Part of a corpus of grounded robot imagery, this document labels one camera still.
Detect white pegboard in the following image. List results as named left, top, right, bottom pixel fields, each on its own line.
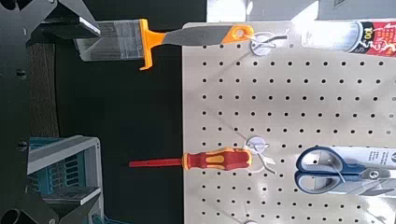
left=181, top=21, right=396, bottom=224

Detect white pegboard hook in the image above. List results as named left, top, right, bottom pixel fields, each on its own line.
left=243, top=135, right=278, bottom=175
left=248, top=29, right=289, bottom=58

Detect blue handled scissors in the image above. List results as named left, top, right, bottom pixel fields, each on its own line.
left=293, top=146, right=396, bottom=197

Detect blue-handled scissors in package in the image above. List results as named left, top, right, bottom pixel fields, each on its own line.
left=328, top=146, right=396, bottom=171

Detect yellow-tipped tool on stand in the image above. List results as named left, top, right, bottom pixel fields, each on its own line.
left=74, top=18, right=255, bottom=71

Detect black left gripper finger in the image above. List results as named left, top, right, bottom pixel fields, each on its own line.
left=27, top=0, right=103, bottom=47
left=0, top=186, right=103, bottom=224

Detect grey teal crate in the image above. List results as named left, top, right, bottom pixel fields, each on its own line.
left=27, top=134, right=125, bottom=224

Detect red white tube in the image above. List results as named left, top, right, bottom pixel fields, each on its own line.
left=299, top=20, right=396, bottom=59

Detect red yellow screwdriver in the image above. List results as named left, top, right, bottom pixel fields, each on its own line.
left=128, top=147, right=254, bottom=172

